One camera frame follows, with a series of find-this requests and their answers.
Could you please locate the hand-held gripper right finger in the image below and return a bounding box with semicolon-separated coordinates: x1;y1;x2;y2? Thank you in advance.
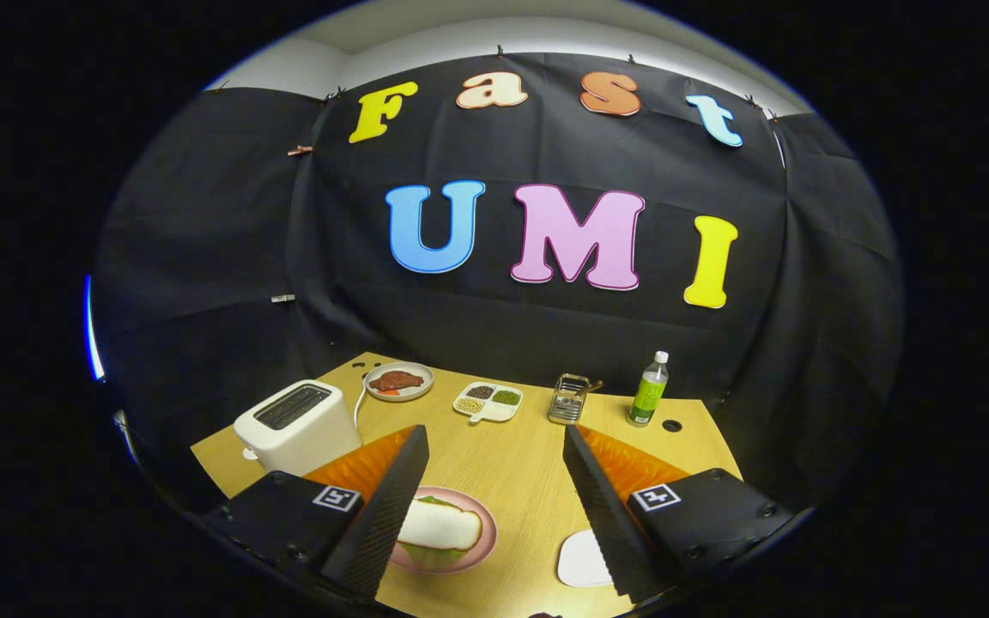
563;424;796;604

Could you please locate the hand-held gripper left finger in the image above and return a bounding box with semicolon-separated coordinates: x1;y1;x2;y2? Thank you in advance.
201;424;431;602

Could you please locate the plain toast bread slice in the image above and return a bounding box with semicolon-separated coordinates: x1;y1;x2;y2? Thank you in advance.
397;500;483;551

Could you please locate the green lettuce leaf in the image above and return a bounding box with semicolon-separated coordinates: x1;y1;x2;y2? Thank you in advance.
400;494;471;569

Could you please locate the white square plate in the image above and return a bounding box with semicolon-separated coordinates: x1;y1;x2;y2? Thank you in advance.
557;529;616;589

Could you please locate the pink round plate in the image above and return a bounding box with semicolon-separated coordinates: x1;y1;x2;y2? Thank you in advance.
387;486;499;575

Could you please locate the white toaster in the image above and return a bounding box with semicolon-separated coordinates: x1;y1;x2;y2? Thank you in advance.
233;380;363;477

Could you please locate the green drink bottle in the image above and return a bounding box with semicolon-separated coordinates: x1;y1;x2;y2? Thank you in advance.
627;350;670;427

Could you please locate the round white plate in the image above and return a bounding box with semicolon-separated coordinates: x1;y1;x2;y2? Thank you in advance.
363;361;435;403

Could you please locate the red-brown meat piece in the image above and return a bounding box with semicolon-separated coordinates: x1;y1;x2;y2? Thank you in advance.
370;370;425;393

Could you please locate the white divided bean dish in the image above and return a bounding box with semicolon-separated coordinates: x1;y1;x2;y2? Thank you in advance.
452;381;524;425

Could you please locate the black backdrop cloth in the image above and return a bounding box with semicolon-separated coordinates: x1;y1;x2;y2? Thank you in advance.
91;51;906;516

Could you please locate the metal wire holder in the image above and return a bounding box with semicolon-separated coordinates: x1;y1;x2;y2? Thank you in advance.
548;373;592;426

